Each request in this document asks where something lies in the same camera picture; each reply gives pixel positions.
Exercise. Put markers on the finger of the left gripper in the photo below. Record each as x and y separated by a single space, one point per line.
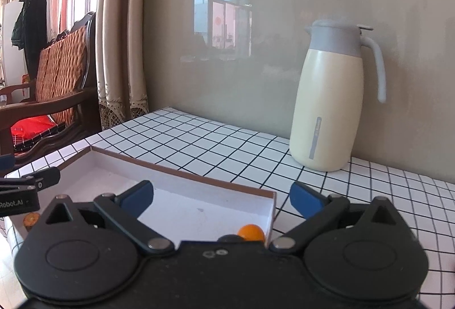
7 163
41 180

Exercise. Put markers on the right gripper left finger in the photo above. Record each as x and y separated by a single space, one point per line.
122 212

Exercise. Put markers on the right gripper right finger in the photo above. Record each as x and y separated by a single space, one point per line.
321 215

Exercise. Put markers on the carrot chunk back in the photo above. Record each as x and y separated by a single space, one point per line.
30 220

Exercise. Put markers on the small kumquat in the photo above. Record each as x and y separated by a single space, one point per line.
252 232

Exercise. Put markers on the red cushion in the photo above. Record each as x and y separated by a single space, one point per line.
28 128

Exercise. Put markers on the brown cardboard box tray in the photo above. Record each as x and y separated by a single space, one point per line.
185 206

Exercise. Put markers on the checkered white tablecloth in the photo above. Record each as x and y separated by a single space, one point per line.
182 141

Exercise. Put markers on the cream grey thermos jug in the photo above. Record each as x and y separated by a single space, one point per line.
329 99

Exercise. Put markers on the wooden rattan bench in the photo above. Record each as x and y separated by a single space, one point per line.
65 91

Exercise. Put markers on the dark chestnut centre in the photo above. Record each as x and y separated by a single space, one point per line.
231 238

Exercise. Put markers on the dark hanging coat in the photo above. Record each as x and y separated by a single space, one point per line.
30 33

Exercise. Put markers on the beige curtain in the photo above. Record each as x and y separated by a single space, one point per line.
120 73

